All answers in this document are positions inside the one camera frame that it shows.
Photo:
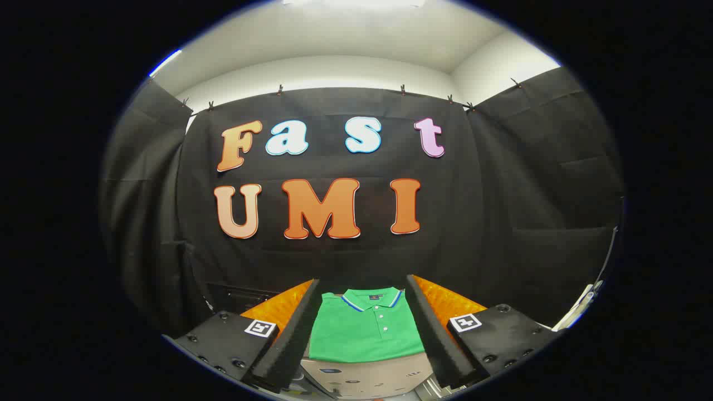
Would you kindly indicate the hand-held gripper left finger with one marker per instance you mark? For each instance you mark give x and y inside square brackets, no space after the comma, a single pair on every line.
[298,334]

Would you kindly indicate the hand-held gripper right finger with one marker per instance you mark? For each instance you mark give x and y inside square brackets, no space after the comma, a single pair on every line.
[431,334]

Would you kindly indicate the green polo shirt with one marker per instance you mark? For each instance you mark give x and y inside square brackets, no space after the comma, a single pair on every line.
[356,340]

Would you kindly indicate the white panel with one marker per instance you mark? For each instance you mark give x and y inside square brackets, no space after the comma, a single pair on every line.
[579,309]

